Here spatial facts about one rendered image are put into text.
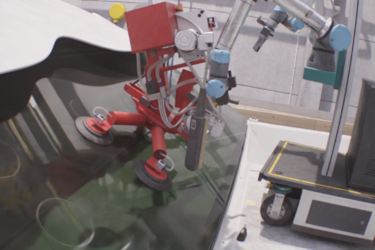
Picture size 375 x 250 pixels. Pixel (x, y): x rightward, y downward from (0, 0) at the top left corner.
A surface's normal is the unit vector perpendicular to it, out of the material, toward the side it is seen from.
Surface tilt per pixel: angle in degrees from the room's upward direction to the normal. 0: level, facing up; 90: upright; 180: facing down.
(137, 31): 90
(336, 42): 92
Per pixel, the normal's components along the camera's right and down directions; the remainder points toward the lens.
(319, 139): -0.28, 0.18
